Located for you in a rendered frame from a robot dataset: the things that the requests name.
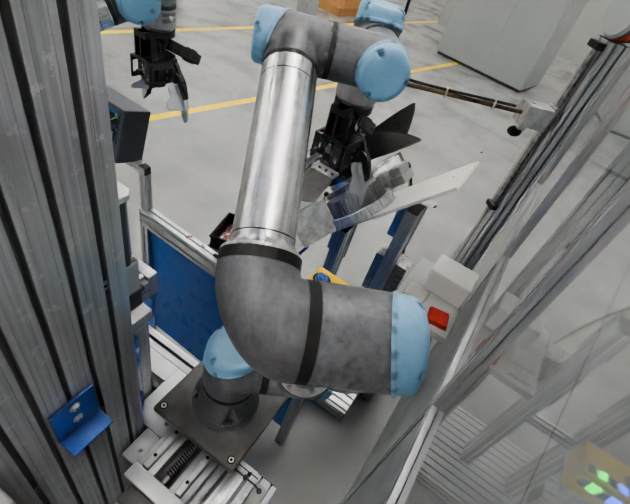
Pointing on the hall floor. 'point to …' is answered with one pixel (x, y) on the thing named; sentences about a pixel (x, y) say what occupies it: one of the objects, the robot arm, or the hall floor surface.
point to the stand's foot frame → (337, 404)
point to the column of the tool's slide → (594, 78)
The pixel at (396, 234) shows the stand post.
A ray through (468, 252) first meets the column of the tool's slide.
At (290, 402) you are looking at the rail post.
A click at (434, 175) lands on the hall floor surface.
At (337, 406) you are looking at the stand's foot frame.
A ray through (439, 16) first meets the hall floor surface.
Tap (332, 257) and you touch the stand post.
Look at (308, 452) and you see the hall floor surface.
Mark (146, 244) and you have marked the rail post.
